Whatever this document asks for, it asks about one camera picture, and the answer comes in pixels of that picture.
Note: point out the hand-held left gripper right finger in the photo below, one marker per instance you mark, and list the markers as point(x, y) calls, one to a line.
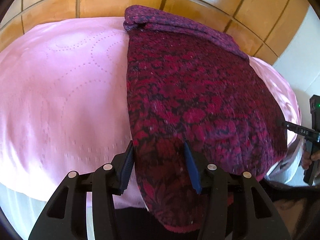
point(193, 175)

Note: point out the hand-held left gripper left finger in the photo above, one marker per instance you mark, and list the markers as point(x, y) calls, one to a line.
point(126, 172)

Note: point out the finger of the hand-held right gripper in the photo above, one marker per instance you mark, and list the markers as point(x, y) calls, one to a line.
point(287, 125)

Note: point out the red floral knit garment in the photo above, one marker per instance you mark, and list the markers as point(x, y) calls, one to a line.
point(200, 92)

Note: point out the person's right hand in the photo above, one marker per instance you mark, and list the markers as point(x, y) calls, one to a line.
point(305, 160)

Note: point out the dark cloth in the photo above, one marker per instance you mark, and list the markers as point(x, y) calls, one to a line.
point(300, 217)

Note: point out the pink bed blanket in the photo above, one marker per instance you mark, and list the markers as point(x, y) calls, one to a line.
point(62, 92)

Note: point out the white bed sheet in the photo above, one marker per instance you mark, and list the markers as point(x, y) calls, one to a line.
point(22, 205)

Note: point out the wooden panelled wardrobe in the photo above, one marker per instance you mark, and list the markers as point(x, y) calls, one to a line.
point(100, 2)

